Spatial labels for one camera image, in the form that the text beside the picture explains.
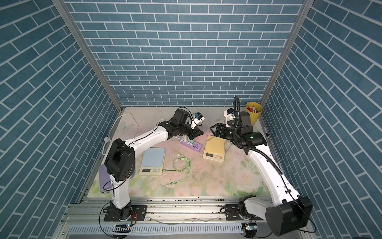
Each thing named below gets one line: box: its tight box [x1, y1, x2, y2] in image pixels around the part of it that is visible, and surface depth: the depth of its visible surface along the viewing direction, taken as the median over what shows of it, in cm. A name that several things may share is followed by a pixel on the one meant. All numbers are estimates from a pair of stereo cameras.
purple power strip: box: [179, 136, 202, 153], surface depth 98 cm
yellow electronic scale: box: [202, 135, 226, 163], surface depth 96 cm
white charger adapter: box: [181, 134, 189, 143], surface depth 100 cm
